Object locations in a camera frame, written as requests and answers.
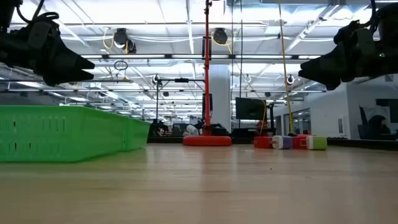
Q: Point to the black table frame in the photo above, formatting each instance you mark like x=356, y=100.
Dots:
x=357, y=143

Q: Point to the black metal stand frame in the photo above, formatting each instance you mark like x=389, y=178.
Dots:
x=182, y=80

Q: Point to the red desk lamp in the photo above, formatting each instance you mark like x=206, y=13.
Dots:
x=206, y=140

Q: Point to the green slotted plastic basket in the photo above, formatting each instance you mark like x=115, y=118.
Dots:
x=138, y=135
x=46, y=133

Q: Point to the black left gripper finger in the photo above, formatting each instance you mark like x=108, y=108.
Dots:
x=66, y=59
x=66, y=77

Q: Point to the black monitor screen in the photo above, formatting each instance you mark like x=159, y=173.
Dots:
x=250, y=109

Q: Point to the red wall charger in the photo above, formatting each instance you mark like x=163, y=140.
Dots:
x=299, y=141
x=262, y=142

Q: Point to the white and purple wall charger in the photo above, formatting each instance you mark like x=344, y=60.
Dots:
x=283, y=142

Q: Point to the white square column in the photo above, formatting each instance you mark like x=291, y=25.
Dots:
x=221, y=99

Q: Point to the white cylindrical object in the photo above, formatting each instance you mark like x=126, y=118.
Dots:
x=192, y=129

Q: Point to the person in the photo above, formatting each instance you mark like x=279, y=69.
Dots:
x=377, y=126

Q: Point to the white and green wall charger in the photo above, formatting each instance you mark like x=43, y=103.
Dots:
x=317, y=143

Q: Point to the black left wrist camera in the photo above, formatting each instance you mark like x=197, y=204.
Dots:
x=40, y=31

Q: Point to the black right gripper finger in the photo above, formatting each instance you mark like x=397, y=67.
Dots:
x=326, y=62
x=326, y=79

